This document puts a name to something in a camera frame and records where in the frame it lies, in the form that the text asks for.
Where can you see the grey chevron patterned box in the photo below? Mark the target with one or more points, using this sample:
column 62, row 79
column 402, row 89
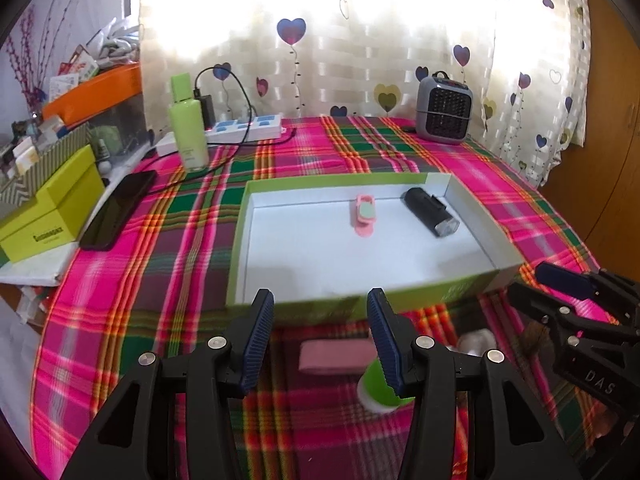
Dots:
column 50, row 160

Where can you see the pink oblong case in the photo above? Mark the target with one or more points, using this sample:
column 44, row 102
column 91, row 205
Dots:
column 330, row 357

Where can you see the wooden wardrobe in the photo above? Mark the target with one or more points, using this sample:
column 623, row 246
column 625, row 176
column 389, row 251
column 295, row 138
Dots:
column 615, row 160

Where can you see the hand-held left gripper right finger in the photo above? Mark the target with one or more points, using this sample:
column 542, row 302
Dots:
column 385, row 340

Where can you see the orange storage box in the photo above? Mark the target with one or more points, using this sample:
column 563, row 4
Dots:
column 100, row 90

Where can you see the pink green plaid tablecloth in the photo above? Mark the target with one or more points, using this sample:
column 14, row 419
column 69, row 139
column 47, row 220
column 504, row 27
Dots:
column 150, row 310

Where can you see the yellow-green cardboard box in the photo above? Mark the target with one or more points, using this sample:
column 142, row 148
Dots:
column 55, row 210

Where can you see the green and white stand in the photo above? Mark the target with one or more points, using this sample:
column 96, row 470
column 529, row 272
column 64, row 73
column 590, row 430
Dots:
column 375, row 385

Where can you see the small pink clip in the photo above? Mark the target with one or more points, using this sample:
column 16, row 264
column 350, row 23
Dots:
column 361, row 230

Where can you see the purple flower branches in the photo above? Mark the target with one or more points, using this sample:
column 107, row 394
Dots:
column 27, row 60

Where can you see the heart print curtain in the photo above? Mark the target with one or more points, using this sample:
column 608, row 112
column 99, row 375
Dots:
column 350, row 35

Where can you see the light green lotion bottle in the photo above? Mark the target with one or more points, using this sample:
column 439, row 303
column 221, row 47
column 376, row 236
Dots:
column 187, row 130

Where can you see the small white adapter box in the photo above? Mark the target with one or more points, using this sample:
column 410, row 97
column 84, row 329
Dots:
column 167, row 144

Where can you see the small white dropper bottle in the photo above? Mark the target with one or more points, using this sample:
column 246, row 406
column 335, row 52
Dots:
column 104, row 157

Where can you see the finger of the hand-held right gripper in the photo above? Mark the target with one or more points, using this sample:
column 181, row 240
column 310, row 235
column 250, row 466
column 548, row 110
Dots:
column 560, row 277
column 540, row 305

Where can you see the white dumbbell-shaped spool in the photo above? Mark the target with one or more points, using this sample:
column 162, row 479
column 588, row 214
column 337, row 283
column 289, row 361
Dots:
column 472, row 344

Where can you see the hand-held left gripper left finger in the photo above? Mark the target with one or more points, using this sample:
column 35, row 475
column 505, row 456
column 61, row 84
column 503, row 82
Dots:
column 255, row 340

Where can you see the white blue power strip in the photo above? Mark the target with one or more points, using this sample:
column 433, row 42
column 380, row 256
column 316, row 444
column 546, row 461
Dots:
column 260, row 127

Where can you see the black smartphone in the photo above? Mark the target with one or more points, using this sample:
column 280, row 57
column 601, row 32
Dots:
column 115, row 210

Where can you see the black charger plug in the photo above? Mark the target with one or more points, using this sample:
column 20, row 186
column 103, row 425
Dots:
column 206, row 110

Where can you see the green cardboard box tray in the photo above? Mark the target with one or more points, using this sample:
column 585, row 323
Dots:
column 350, row 260

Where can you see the black cylindrical flashlight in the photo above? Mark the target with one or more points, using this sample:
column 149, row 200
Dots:
column 425, row 210

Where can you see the grey mini heater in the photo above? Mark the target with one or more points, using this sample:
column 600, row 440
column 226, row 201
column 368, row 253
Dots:
column 444, row 110

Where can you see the pile of paper packets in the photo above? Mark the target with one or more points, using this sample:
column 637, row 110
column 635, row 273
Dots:
column 100, row 50

